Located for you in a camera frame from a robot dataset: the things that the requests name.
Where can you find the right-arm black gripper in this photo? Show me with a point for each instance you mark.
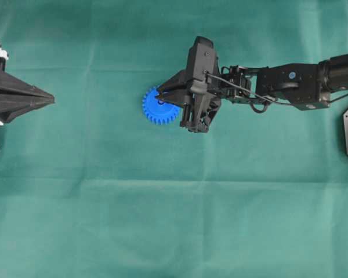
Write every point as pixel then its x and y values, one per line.
pixel 202 98

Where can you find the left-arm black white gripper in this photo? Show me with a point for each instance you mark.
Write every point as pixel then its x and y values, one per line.
pixel 30 97

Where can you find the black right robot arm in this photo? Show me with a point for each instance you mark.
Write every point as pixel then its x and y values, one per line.
pixel 303 86

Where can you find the blue plastic gear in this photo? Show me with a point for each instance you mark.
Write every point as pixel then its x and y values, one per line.
pixel 158 112

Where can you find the green table cloth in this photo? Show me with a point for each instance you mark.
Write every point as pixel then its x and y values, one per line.
pixel 90 188

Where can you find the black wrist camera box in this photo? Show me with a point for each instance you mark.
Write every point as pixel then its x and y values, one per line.
pixel 202 60

